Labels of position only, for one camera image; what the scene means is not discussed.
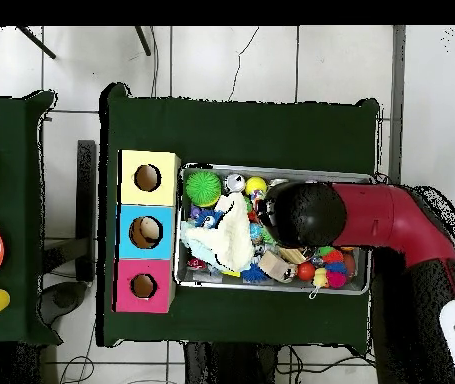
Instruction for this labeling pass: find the cream muslin cloth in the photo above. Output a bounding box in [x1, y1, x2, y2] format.
[210, 191, 257, 273]

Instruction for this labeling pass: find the wooden box with three holes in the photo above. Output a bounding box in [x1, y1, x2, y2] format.
[113, 148, 182, 315]

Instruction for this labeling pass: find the clear mesh bin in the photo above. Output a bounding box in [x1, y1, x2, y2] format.
[174, 163, 376, 296]

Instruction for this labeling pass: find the blue fuzzy toy with eyes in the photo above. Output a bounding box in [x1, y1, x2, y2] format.
[190, 205, 225, 232]

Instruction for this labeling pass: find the yellow ball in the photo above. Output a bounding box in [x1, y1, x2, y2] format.
[245, 176, 268, 196]

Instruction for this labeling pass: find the mint green cloth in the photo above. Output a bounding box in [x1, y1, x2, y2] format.
[179, 221, 222, 267]

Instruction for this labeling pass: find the small blue fuzzy toy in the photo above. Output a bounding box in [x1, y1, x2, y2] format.
[240, 265, 268, 285]

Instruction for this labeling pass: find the plain wooden cube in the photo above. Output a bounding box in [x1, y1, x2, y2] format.
[257, 249, 299, 285]

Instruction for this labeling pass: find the dark green tablecloth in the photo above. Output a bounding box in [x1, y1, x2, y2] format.
[98, 82, 382, 353]
[0, 90, 59, 347]

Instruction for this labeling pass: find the black tripod leg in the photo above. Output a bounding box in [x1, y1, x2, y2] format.
[14, 26, 57, 60]
[134, 26, 153, 57]

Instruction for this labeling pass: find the grey floor strip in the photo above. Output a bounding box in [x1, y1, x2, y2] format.
[390, 26, 408, 185]

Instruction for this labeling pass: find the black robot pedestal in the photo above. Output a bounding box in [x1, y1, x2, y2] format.
[182, 342, 280, 384]

